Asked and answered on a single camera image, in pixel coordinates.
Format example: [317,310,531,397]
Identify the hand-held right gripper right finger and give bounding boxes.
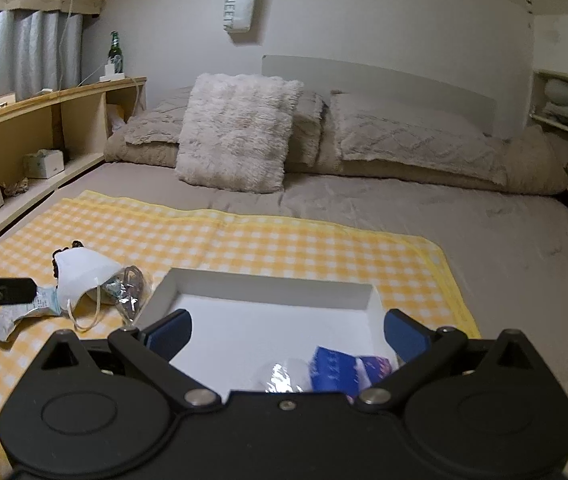
[354,309,532,407]

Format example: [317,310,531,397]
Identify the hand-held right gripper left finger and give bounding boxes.
[38,309,221,407]

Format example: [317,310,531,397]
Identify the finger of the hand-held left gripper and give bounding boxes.
[0,277,38,307]

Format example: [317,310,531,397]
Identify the silver sachet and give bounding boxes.
[0,307,32,342]

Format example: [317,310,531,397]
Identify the light blue small packet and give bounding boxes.
[28,285,64,317]

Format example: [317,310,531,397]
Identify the clear plastic packet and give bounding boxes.
[111,266,153,325]

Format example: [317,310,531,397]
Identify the white face mask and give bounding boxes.
[54,249,123,332]

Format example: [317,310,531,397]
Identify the blue patterned packet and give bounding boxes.
[310,345,397,405]

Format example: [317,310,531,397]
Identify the white cardboard tray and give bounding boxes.
[132,267,399,401]

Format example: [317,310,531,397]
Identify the clear white item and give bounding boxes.
[251,357,315,394]

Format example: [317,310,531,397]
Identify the pale tissue box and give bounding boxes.
[24,149,66,180]

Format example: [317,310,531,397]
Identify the bed with grey sheet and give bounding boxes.
[0,160,568,480]

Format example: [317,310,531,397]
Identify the yellow checkered blanket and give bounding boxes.
[0,190,482,466]

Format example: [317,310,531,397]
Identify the wooden bedside shelf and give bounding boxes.
[0,76,148,258]

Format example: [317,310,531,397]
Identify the beige quilted pillow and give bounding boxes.
[122,85,327,168]
[328,91,510,186]

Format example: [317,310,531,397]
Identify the fluffy white pillow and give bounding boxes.
[175,73,305,195]

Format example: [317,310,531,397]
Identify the beige quilted pillows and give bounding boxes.
[102,125,568,196]

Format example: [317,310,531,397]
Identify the grey curtain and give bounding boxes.
[0,9,84,118]

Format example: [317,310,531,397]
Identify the white charger block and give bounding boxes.
[98,62,128,82]

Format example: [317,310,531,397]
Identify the green glass bottle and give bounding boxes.
[108,31,123,77]

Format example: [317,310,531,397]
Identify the white headboard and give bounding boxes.
[261,55,497,136]

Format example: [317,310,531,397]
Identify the white shelf unit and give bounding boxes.
[529,67,568,221]

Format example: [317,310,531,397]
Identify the white hanging cable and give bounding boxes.
[58,0,90,91]

